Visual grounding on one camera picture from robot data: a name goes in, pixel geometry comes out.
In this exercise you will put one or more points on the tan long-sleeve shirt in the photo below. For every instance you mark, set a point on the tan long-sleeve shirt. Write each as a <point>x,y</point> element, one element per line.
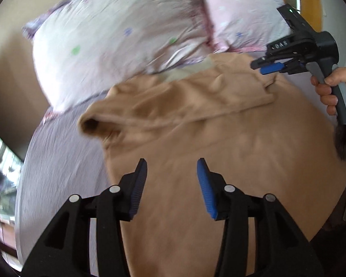
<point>259,131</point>

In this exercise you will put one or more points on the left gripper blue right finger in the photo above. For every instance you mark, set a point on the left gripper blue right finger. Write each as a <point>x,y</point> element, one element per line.
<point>208,187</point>

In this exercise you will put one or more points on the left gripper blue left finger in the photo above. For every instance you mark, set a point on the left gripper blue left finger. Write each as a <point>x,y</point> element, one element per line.
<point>137,184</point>

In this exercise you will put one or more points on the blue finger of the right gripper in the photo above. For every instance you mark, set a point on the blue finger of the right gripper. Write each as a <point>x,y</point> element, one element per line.
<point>266,61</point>
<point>271,68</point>

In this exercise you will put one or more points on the white floral pillow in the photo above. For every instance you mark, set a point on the white floral pillow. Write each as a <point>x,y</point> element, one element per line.
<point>84,47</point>

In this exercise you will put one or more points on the lavender bed sheet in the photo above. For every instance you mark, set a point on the lavender bed sheet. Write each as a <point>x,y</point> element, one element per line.
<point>60,161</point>

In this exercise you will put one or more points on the pink floral pillow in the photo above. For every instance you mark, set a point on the pink floral pillow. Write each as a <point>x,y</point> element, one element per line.
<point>245,25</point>

